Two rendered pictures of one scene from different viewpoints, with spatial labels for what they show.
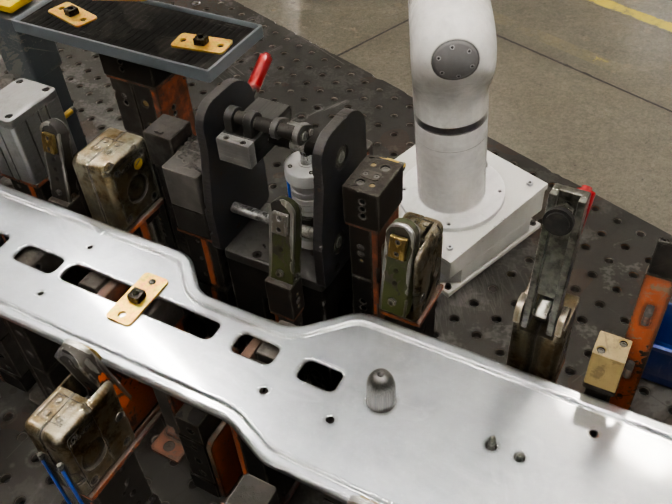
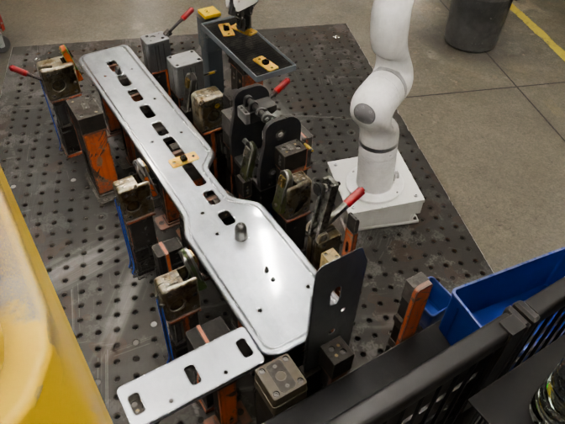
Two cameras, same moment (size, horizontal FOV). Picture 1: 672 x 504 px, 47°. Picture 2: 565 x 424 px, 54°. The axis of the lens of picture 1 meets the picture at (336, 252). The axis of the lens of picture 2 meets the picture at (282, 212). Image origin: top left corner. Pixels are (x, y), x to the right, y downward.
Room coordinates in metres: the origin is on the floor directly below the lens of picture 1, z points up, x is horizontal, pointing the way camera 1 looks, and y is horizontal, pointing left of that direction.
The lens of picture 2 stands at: (-0.32, -0.52, 2.04)
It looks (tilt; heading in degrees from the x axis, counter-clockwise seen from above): 46 degrees down; 25
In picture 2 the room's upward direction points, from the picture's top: 2 degrees clockwise
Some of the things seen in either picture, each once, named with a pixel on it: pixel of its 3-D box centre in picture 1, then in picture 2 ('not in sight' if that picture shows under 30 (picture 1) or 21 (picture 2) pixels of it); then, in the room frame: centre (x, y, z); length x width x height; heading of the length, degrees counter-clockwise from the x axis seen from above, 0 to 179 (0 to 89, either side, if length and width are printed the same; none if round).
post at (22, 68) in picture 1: (55, 119); (213, 72); (1.20, 0.49, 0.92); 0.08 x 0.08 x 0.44; 58
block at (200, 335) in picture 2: not in sight; (213, 365); (0.22, -0.11, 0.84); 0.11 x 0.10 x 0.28; 148
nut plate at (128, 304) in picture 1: (136, 296); (183, 158); (0.66, 0.25, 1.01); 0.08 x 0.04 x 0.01; 149
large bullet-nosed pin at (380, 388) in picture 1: (381, 390); (240, 231); (0.48, -0.04, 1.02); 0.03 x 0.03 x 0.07
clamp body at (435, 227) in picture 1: (411, 330); (293, 227); (0.67, -0.10, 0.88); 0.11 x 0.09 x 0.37; 148
